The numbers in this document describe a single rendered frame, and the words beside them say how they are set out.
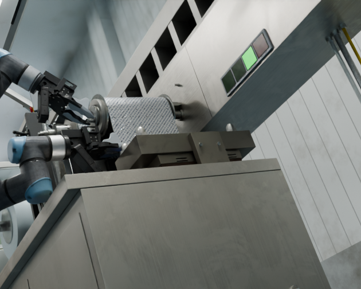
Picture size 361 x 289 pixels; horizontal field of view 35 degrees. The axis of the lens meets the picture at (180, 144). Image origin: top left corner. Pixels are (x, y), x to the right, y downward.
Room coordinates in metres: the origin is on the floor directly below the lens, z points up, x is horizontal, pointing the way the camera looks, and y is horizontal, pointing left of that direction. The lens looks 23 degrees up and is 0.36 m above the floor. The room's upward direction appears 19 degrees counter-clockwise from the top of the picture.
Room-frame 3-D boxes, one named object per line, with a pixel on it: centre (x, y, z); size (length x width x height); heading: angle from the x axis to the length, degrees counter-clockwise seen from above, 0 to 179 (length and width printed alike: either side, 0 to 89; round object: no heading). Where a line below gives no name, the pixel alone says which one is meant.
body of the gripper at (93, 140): (1.53, 0.28, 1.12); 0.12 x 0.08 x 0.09; 126
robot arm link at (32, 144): (1.43, 0.41, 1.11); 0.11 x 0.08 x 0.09; 126
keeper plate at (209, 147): (1.52, -0.07, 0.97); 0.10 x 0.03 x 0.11; 126
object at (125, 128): (1.67, 0.09, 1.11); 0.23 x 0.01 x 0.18; 126
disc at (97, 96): (1.64, 0.22, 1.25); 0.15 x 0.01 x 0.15; 36
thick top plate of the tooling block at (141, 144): (1.59, -0.01, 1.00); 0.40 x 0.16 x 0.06; 126
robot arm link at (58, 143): (1.48, 0.35, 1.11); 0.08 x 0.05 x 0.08; 36
